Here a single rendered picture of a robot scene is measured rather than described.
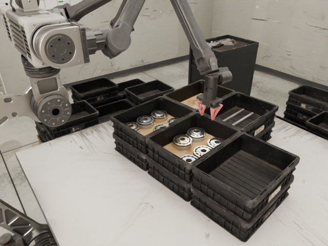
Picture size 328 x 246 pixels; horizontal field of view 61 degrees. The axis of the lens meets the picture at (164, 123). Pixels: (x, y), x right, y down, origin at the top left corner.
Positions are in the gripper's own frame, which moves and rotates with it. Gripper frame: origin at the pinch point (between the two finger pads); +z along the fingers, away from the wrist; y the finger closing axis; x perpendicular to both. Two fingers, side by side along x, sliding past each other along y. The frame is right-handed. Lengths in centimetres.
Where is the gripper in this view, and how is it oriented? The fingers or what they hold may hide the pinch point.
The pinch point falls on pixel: (207, 115)
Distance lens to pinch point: 130.3
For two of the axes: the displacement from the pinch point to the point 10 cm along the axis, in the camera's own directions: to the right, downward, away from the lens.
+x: -7.2, 3.2, -6.1
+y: -6.9, -3.7, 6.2
